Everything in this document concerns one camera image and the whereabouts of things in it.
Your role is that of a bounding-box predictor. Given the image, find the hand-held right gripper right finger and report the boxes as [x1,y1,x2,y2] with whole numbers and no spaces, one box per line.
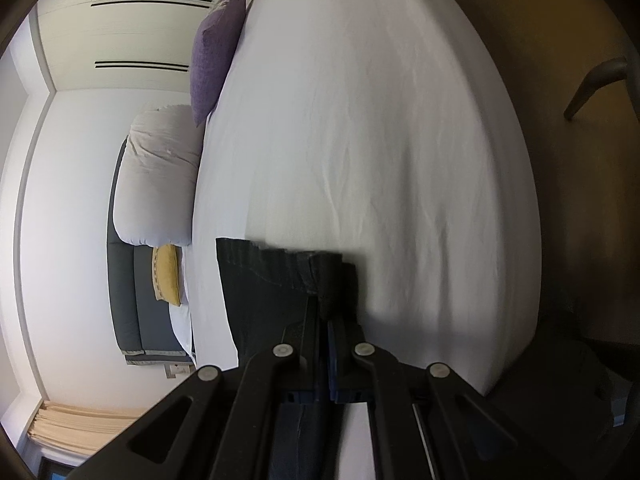
[327,316,553,480]

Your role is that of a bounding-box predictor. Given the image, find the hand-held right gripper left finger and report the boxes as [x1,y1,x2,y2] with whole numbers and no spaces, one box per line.
[65,296,331,480]

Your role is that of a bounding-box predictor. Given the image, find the black pants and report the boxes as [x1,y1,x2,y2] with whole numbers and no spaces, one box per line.
[216,237,360,480]

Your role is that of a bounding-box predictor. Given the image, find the white pillow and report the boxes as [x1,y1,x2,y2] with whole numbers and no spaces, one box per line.
[168,247,197,361]

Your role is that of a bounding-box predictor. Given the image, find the yellow pillow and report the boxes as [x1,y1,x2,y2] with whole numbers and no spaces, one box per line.
[152,245,182,307]

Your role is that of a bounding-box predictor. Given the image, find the grey padded headboard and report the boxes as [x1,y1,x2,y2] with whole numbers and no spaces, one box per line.
[106,137,193,366]

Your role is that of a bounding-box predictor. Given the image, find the white bed mattress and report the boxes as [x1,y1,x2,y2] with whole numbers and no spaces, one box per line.
[192,0,543,480]

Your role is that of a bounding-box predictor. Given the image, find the white rolled duvet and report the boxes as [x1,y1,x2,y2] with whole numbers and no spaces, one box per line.
[112,105,206,247]

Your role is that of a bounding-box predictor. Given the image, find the cream curtain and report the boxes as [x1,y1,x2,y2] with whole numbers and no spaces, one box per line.
[27,402,146,453]

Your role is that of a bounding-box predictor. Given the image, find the window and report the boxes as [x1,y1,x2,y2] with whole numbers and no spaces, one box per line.
[40,455,91,480]

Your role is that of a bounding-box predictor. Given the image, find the purple pillow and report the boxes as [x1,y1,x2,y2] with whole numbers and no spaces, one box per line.
[190,0,250,128]

